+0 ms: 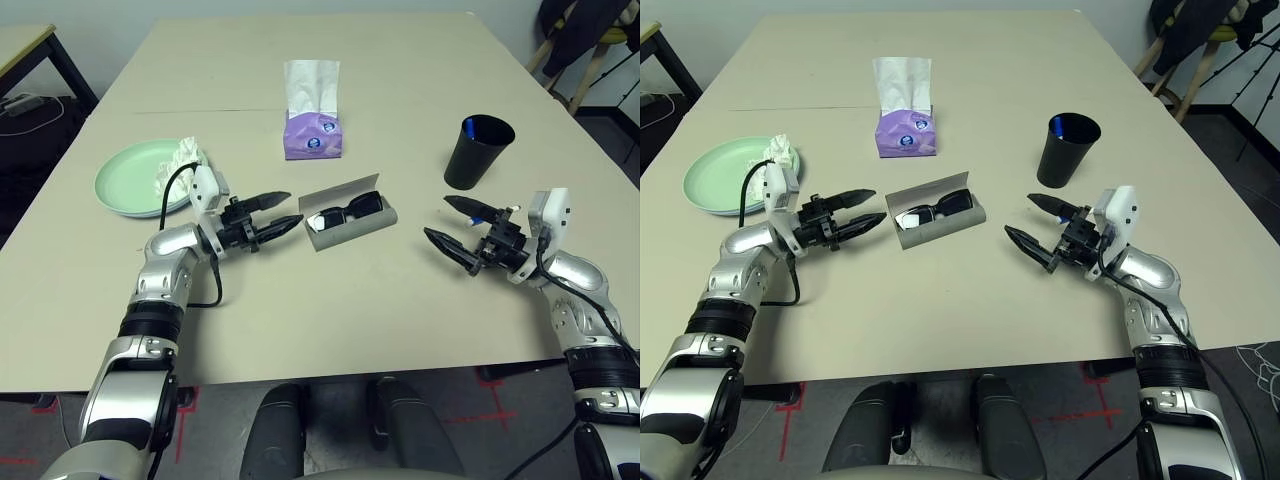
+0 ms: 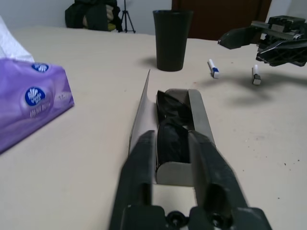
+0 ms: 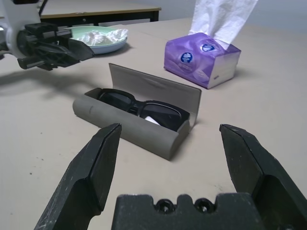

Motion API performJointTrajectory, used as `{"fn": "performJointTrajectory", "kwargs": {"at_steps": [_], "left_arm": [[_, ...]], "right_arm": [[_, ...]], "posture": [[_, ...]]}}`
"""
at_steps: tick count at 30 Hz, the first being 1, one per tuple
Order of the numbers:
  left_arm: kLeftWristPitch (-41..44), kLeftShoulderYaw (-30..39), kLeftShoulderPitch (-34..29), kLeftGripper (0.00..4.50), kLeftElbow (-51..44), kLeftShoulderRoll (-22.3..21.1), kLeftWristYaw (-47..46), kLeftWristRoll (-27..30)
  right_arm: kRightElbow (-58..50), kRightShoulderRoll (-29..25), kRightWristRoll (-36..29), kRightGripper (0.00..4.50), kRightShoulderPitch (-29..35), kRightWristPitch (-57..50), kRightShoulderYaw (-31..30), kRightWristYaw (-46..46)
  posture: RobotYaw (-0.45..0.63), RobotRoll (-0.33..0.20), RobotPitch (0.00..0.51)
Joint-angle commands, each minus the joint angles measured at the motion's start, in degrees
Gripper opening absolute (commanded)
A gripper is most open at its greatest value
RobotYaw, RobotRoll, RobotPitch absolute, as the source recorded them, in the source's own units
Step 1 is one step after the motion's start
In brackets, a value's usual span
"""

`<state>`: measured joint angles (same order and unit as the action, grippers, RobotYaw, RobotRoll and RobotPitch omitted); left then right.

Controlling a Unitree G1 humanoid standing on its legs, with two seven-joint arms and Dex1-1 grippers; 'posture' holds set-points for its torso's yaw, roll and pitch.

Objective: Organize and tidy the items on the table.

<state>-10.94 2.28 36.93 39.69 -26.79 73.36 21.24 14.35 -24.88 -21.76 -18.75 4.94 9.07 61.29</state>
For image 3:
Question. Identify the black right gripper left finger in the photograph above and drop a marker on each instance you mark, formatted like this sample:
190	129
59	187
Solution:
84	182

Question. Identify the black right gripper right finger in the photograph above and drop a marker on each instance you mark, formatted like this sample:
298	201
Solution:
254	163

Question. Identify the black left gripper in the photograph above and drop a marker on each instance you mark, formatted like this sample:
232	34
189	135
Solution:
36	38

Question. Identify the light green plate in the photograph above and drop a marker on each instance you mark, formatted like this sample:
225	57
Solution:
79	32

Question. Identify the white tissue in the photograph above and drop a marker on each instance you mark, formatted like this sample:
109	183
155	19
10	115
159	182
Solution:
100	36

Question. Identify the black sunglasses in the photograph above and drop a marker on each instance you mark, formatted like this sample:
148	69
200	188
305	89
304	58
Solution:
115	98

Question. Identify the grey glasses case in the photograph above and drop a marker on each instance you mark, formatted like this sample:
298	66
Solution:
120	124

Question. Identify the light blue plate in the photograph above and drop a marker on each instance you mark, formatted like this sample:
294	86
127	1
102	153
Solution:
108	49

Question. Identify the black framed side table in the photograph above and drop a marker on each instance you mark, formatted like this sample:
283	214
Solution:
96	10

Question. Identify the purple tissue pack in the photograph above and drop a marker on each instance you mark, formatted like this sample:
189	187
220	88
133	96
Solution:
187	57

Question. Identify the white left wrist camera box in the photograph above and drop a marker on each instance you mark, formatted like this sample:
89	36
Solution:
19	14

